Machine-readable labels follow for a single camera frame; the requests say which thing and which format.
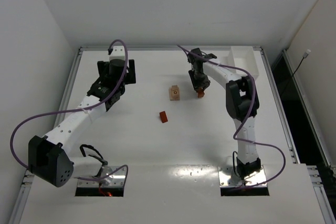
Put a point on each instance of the red-brown wood block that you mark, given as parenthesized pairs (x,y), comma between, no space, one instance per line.
(200,93)
(163,117)

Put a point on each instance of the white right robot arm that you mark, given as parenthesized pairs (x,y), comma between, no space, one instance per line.
(241,104)

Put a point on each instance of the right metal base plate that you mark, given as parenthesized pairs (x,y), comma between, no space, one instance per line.
(228,179)

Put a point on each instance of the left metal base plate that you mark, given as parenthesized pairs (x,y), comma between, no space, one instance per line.
(116,180)

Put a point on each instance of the aluminium table frame rail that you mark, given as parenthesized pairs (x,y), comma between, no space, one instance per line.
(173,166)

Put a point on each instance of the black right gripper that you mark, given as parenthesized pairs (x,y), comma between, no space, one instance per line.
(198,83)

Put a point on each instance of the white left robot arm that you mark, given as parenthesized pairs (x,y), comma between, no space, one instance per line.
(48,156)

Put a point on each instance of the white perforated box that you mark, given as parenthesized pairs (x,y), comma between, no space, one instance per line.
(242,57)

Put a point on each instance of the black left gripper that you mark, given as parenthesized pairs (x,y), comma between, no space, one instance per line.
(132,70)

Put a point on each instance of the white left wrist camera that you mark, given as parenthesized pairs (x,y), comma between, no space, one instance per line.
(116,52)

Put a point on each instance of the metal base plate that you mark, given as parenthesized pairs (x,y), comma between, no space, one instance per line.
(228,179)
(116,180)

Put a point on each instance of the light wood cube letter O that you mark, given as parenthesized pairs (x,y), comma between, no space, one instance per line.
(174,87)

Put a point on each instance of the long light wood block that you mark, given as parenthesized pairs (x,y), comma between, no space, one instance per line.
(171,94)
(177,94)

